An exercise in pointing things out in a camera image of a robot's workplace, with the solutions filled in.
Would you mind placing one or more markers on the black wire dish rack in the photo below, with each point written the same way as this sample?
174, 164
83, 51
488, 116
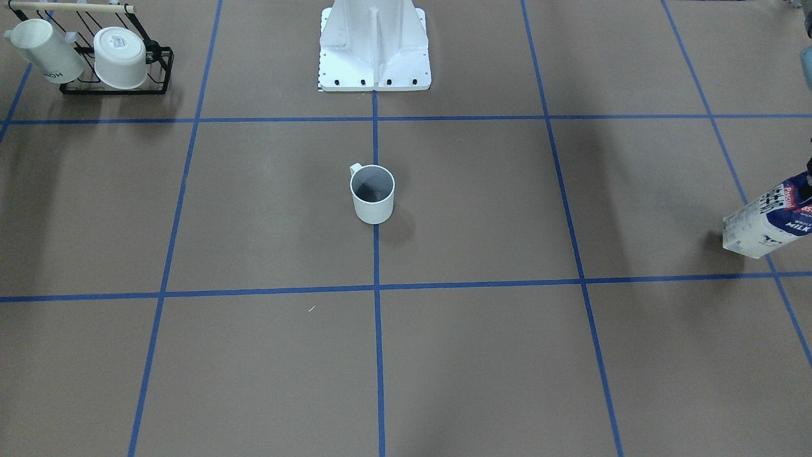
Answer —
90, 48

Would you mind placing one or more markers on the white plastic mug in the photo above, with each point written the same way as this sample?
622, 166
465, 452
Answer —
373, 190

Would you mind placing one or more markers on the white pitcher in rack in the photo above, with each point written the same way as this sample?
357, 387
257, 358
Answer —
38, 43

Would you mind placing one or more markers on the blue white milk carton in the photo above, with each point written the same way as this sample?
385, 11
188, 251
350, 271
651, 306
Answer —
779, 217

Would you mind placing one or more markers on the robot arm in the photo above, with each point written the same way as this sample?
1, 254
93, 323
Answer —
805, 54

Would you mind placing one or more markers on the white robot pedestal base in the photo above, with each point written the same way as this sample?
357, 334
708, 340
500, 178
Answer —
373, 46

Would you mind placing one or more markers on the white bowl in rack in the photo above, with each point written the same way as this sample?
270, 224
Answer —
120, 58

